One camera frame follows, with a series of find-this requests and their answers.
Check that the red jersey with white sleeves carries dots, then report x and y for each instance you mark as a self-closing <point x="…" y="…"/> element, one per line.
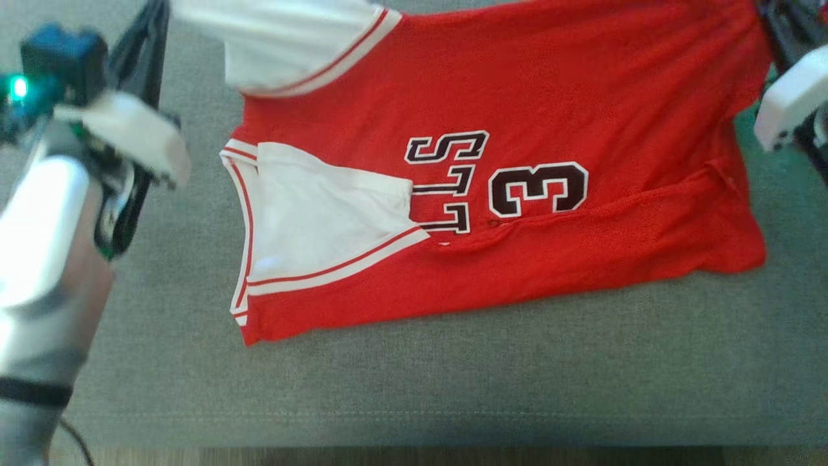
<point x="582" y="97"/>

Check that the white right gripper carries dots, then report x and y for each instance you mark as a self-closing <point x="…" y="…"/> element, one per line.
<point x="792" y="103"/>

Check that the grey sofa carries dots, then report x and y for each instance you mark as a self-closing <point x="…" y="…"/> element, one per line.
<point x="453" y="388"/>

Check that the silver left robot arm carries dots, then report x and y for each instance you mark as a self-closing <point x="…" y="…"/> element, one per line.
<point x="45" y="259"/>

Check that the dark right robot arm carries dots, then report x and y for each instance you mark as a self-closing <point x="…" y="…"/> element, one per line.
<point x="818" y="145"/>

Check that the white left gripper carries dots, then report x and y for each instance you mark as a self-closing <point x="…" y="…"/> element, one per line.
<point x="129" y="133"/>

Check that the dark left wrist camera box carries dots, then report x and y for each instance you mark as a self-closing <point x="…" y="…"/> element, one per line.
<point x="65" y="61"/>

